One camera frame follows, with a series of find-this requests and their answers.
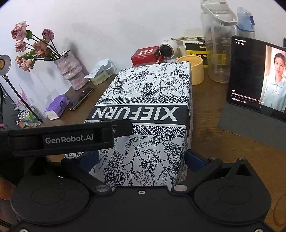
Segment yellow mug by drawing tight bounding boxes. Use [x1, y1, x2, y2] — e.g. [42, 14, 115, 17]
[176, 55, 204, 85]

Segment cluttered storage rack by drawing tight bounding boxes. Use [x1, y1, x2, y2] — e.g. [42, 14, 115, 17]
[13, 106, 41, 128]

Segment grey tablet cover mat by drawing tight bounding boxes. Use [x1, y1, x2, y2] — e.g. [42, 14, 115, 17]
[218, 102, 285, 151]

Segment red white small box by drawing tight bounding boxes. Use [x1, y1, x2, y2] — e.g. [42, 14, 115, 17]
[131, 46, 162, 67]

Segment clear plastic water jug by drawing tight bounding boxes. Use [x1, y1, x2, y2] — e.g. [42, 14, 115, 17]
[200, 1, 238, 83]

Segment tablet with dark screen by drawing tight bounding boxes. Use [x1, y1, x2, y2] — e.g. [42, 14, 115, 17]
[226, 36, 285, 121]

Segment studio lamp on stand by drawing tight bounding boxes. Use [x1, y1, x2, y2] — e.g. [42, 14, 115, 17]
[0, 55, 43, 124]

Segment yellow black box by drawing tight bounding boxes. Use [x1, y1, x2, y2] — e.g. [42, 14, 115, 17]
[183, 41, 208, 68]

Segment white round camera robot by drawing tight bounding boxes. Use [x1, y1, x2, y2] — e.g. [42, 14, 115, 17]
[159, 39, 186, 63]

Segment floral box lid XIEFURN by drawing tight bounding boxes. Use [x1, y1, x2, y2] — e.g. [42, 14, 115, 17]
[85, 61, 193, 188]

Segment crumpled face mask pile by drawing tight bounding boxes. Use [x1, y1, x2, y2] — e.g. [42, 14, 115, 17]
[84, 59, 117, 85]

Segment dried pink roses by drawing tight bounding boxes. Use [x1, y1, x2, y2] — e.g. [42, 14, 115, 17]
[11, 21, 68, 72]

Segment black smartphone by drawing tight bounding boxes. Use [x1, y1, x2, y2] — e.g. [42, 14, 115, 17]
[67, 87, 94, 111]

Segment pink stone flower vase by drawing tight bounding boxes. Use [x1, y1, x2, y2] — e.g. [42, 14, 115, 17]
[54, 51, 88, 90]

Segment purple tissue pack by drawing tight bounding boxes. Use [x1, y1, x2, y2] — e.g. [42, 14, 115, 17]
[44, 94, 70, 120]

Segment blue spray bottle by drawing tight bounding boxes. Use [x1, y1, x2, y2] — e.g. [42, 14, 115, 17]
[235, 7, 255, 39]

